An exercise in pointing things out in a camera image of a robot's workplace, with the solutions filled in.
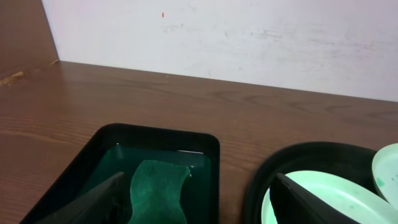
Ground black rectangular water tray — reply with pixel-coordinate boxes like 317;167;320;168
22;123;220;223

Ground green yellow scrub sponge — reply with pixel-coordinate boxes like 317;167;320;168
129;160;190;224

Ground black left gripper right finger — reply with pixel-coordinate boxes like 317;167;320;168
270;173;358;224

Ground round black serving tray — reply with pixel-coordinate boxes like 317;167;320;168
242;142;378;224

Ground mint green plate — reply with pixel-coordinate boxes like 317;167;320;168
372;143;398;208
261;170;397;223

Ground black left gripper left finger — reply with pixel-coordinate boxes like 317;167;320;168
37;172;132;224

